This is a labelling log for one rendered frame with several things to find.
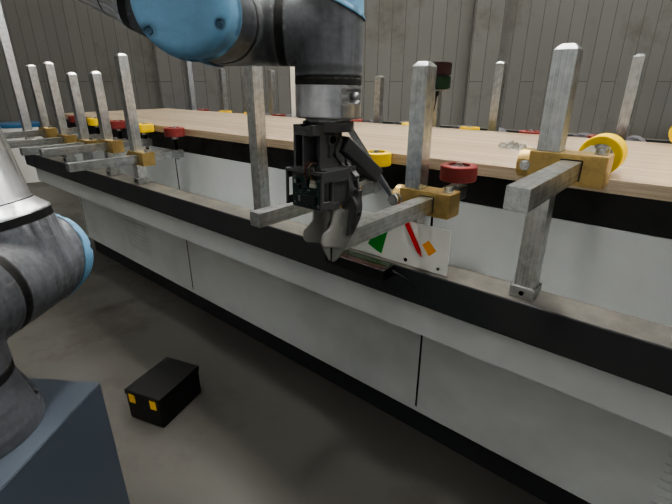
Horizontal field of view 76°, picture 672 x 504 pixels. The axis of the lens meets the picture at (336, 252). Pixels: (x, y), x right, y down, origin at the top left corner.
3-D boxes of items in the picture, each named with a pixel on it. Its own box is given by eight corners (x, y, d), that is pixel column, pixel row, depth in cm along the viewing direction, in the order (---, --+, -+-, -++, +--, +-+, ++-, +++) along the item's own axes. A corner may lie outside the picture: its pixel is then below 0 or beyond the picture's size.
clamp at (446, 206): (447, 220, 85) (449, 195, 83) (390, 208, 93) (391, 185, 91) (459, 214, 89) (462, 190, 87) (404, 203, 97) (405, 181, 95)
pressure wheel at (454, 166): (462, 219, 93) (468, 167, 89) (430, 213, 98) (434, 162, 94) (477, 212, 99) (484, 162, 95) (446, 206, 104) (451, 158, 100)
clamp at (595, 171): (600, 191, 66) (608, 157, 64) (512, 179, 74) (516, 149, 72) (608, 184, 70) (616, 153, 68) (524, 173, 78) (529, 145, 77)
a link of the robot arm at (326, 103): (325, 85, 64) (378, 86, 58) (325, 120, 65) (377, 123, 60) (281, 84, 57) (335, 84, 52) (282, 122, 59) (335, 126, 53)
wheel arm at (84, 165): (70, 175, 147) (67, 162, 145) (66, 173, 149) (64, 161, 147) (184, 159, 178) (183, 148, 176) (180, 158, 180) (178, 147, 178)
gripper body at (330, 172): (285, 207, 62) (282, 120, 58) (324, 197, 68) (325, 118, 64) (324, 217, 58) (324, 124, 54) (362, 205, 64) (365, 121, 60)
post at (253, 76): (261, 221, 125) (250, 50, 108) (251, 217, 128) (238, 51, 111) (273, 217, 128) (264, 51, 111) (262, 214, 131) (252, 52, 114)
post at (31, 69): (51, 161, 231) (27, 64, 213) (48, 160, 233) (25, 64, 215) (58, 160, 233) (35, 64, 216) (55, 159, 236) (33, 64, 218)
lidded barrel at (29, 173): (70, 174, 534) (58, 120, 510) (39, 184, 485) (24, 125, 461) (30, 174, 538) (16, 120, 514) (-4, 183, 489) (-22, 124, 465)
